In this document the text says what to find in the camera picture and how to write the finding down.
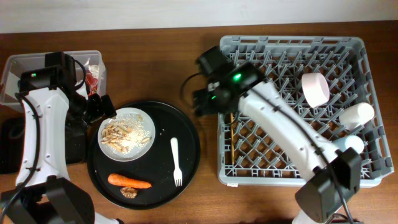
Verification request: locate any grey plate with food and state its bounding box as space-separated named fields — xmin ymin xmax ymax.
xmin=97 ymin=108 xmax=156 ymax=162

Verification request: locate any wooden chopstick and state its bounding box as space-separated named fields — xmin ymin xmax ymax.
xmin=230 ymin=113 xmax=235 ymax=166

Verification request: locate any white plastic fork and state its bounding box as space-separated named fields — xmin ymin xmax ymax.
xmin=170 ymin=138 xmax=182 ymax=187

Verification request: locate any pink bowl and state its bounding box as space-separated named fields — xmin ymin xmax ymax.
xmin=302 ymin=73 xmax=330 ymax=108

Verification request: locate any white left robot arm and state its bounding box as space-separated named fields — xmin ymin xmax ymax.
xmin=1 ymin=65 xmax=120 ymax=223

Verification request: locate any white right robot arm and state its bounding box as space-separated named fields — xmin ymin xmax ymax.
xmin=193 ymin=62 xmax=364 ymax=223

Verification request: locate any grey plastic dishwasher rack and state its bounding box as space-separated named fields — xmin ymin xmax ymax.
xmin=218 ymin=35 xmax=394 ymax=188

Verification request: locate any red and white wrapper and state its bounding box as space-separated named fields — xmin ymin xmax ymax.
xmin=86 ymin=65 xmax=99 ymax=95

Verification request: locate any clear plastic bin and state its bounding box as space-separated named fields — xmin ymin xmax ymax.
xmin=1 ymin=50 xmax=106 ymax=113

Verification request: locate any orange carrot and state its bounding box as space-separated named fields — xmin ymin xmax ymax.
xmin=108 ymin=174 xmax=152 ymax=189

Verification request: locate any black rectangular bin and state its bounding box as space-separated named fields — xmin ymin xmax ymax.
xmin=1 ymin=117 xmax=87 ymax=174

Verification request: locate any brown walnut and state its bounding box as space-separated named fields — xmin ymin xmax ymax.
xmin=120 ymin=187 xmax=137 ymax=199

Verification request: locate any round black tray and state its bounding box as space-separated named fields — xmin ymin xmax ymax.
xmin=87 ymin=101 xmax=201 ymax=210

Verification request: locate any white cup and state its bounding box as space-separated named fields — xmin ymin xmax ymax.
xmin=339 ymin=103 xmax=375 ymax=131

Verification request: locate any light blue cup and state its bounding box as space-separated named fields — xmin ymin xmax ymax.
xmin=332 ymin=135 xmax=364 ymax=154

